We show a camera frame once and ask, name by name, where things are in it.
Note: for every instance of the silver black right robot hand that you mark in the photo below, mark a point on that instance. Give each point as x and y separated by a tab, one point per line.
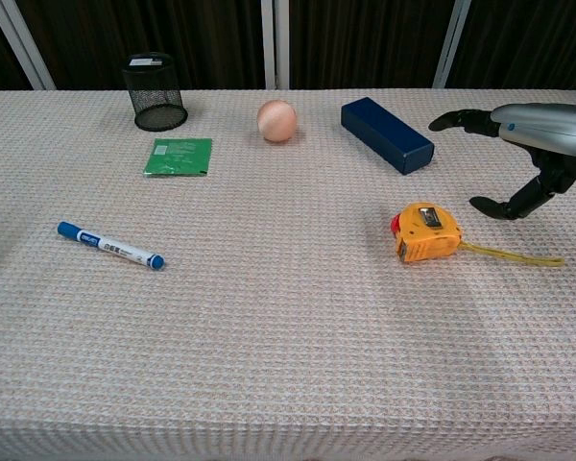
542	126

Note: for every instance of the yellow tape measure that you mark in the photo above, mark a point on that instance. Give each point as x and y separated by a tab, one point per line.
427	233

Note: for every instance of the dark blue rectangular box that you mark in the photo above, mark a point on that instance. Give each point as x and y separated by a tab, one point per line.
389	134

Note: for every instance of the peach coloured ball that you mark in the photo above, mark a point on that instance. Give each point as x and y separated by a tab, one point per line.
276	120

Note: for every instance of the beige waffle tablecloth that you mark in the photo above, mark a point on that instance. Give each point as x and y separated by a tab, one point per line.
269	312

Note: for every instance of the dark brown curtain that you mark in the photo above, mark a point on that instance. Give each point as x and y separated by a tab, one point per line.
211	33

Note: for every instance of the green foil packet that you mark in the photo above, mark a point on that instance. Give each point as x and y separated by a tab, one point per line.
177	156

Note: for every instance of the black mesh pen holder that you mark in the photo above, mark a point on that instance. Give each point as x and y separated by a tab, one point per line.
156	93

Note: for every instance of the blue white marker pen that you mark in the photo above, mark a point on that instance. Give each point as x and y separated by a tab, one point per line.
110	245

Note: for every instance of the white slanted frame post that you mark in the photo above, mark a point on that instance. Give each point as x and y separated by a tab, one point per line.
24	48
453	43

